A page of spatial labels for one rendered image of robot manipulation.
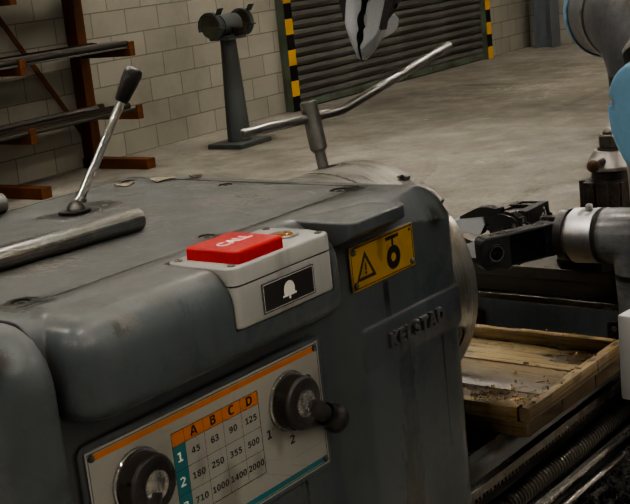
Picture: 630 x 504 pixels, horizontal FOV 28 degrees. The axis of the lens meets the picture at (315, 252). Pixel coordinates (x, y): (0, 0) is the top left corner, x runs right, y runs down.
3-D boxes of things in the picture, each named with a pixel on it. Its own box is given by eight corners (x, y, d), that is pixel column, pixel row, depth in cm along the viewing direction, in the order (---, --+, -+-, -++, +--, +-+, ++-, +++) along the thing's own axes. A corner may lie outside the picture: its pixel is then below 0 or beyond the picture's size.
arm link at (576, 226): (592, 270, 166) (585, 210, 164) (561, 269, 169) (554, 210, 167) (618, 254, 171) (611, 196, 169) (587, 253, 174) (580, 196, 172)
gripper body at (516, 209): (519, 249, 183) (593, 251, 175) (487, 266, 176) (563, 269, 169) (512, 198, 181) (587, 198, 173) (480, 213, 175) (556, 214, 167)
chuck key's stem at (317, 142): (325, 192, 156) (304, 101, 155) (317, 193, 158) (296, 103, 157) (340, 188, 157) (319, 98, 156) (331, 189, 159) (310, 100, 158)
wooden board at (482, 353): (530, 438, 161) (528, 408, 160) (309, 400, 183) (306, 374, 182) (627, 365, 184) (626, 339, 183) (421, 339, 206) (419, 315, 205)
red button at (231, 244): (240, 275, 103) (237, 251, 102) (186, 270, 106) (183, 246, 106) (285, 257, 107) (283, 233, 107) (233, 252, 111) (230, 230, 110)
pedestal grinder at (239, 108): (240, 150, 1020) (224, 8, 994) (205, 150, 1042) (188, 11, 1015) (275, 140, 1057) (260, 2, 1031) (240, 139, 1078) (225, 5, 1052)
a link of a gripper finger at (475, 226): (456, 226, 187) (509, 227, 181) (434, 237, 182) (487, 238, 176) (453, 206, 186) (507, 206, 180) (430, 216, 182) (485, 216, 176)
